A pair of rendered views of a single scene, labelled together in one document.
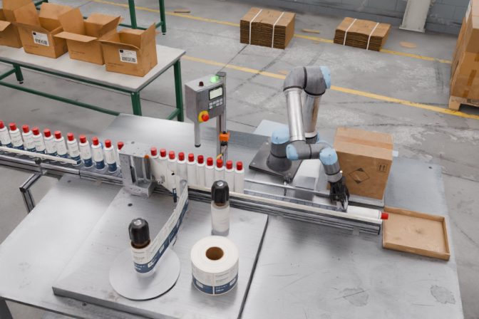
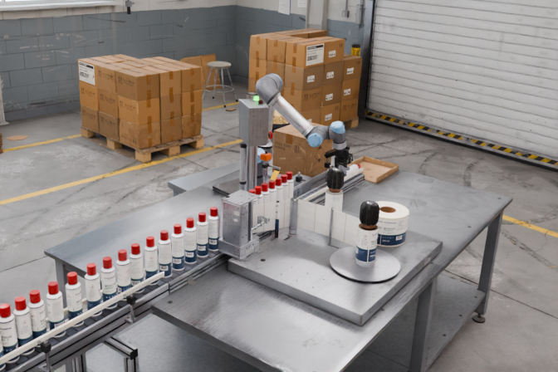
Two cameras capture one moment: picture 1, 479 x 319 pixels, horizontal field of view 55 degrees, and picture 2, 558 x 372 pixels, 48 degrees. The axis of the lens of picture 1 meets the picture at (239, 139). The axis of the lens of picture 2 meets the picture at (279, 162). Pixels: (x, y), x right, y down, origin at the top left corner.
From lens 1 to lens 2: 2.93 m
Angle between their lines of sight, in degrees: 62
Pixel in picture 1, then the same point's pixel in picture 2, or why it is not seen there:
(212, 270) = (405, 213)
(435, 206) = not seen: hidden behind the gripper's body
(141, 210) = (276, 255)
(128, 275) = (368, 271)
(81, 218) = (251, 300)
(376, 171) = (327, 143)
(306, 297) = (413, 217)
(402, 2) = not seen: outside the picture
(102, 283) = (370, 287)
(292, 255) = not seen: hidden behind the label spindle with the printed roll
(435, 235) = (374, 166)
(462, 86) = (145, 135)
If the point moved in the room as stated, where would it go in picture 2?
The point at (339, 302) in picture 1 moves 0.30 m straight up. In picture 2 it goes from (420, 208) to (427, 158)
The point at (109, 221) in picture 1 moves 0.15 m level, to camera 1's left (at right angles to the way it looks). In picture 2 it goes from (281, 274) to (267, 291)
